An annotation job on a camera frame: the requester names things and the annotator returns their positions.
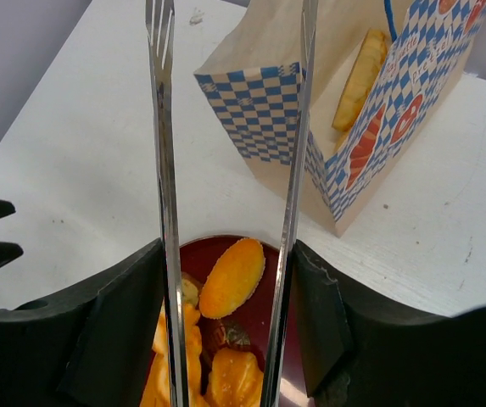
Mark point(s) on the orange oval bun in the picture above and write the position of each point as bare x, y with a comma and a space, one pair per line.
233, 279

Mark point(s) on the dark red round plate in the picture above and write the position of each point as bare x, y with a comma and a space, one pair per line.
247, 328

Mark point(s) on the blue checkered paper bag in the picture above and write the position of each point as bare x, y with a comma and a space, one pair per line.
381, 69

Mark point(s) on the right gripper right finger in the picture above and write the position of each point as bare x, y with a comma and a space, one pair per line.
361, 348

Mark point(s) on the metal serving tongs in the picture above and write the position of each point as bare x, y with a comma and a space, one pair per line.
160, 24

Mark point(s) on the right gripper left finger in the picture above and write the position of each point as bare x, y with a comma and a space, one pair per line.
89, 344

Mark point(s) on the golden braided loaf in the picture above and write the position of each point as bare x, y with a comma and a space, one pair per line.
235, 379

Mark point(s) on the beige ridged long bread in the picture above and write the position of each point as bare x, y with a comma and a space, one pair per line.
367, 65

